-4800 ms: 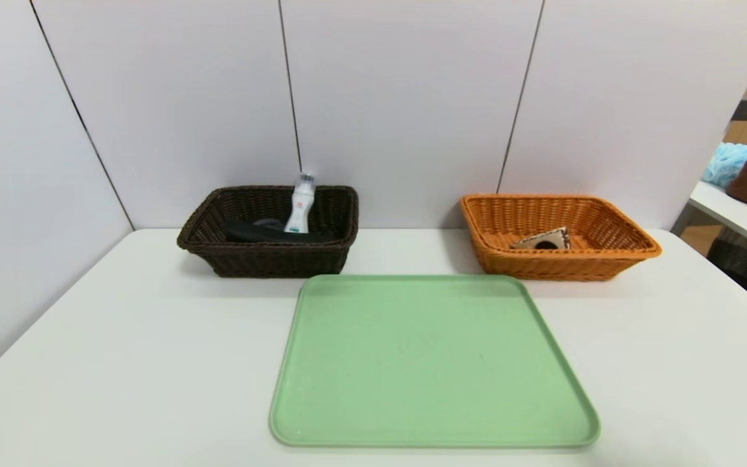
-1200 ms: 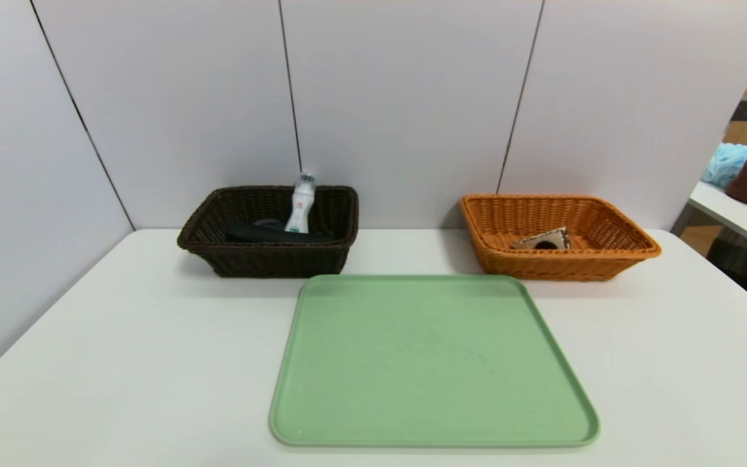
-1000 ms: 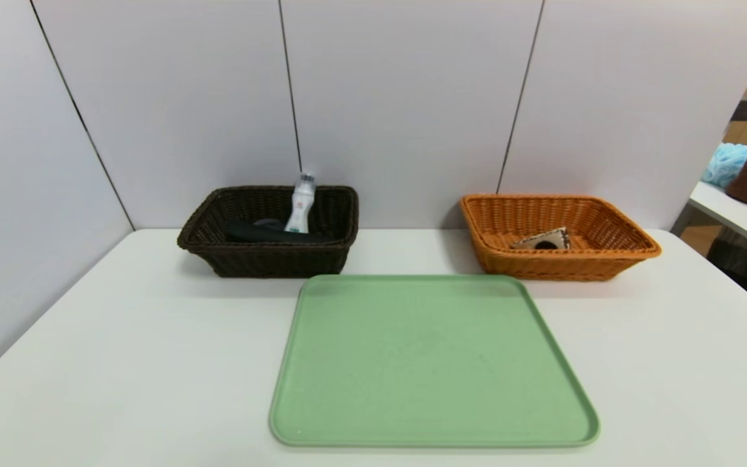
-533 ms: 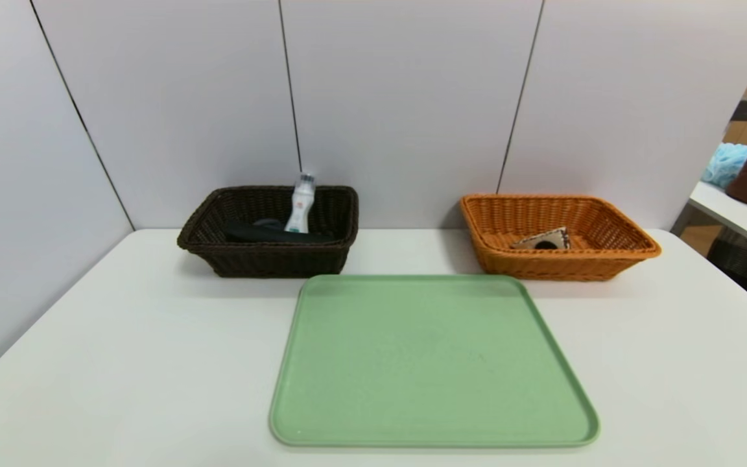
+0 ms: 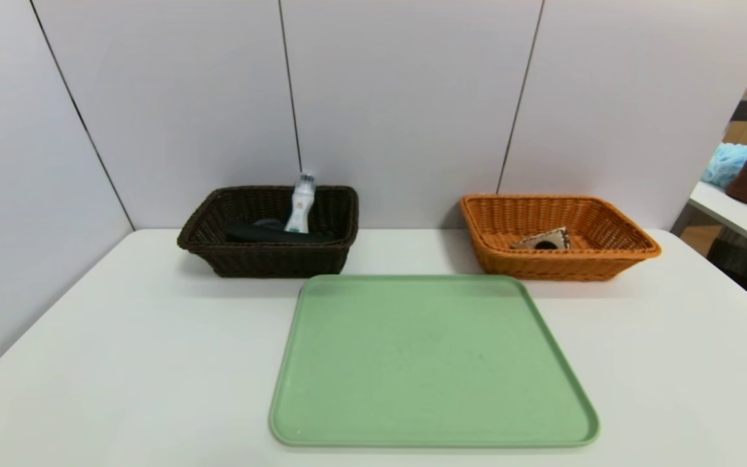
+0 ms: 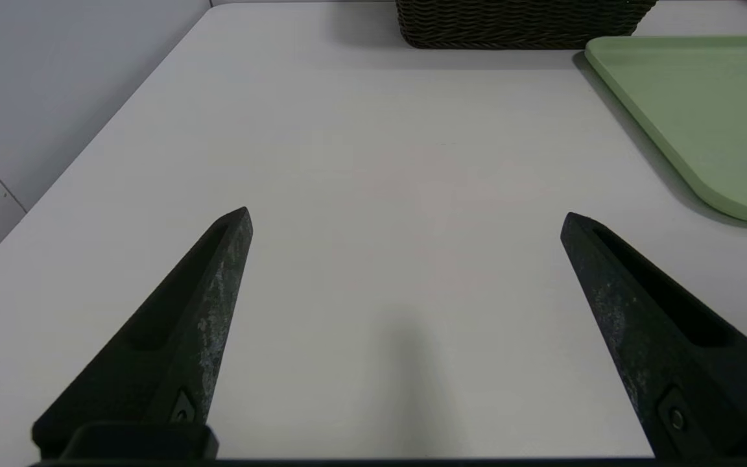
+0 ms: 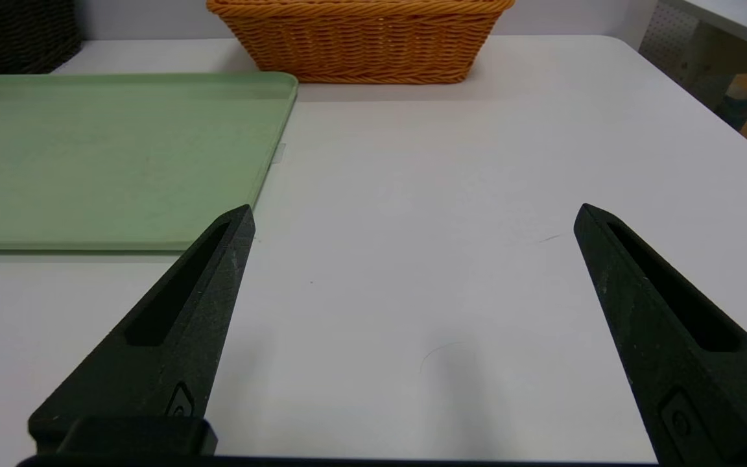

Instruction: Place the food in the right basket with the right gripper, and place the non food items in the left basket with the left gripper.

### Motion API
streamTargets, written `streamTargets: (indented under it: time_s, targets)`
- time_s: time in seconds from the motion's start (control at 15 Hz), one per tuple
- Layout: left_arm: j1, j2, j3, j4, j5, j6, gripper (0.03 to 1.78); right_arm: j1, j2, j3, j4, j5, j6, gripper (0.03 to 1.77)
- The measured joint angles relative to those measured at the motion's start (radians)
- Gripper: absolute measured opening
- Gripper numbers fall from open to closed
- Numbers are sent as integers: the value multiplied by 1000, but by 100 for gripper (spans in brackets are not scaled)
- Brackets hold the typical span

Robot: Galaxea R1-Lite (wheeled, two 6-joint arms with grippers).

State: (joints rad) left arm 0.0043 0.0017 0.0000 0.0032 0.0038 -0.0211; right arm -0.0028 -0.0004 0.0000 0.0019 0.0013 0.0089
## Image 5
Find light green plastic tray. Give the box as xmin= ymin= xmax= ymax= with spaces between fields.
xmin=268 ymin=274 xmax=601 ymax=449

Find clear spray bottle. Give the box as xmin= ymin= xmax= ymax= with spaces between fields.
xmin=284 ymin=171 xmax=316 ymax=234

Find black cloth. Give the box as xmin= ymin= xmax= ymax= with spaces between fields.
xmin=226 ymin=222 xmax=337 ymax=245

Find chocolate cake slice toy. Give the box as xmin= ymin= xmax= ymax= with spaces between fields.
xmin=512 ymin=226 xmax=573 ymax=251

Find light blue bag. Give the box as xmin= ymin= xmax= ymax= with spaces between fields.
xmin=703 ymin=142 xmax=747 ymax=189

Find dark brown wicker basket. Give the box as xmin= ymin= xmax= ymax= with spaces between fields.
xmin=177 ymin=186 xmax=359 ymax=279

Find orange wicker basket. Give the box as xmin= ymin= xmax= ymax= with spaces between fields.
xmin=460 ymin=193 xmax=663 ymax=281

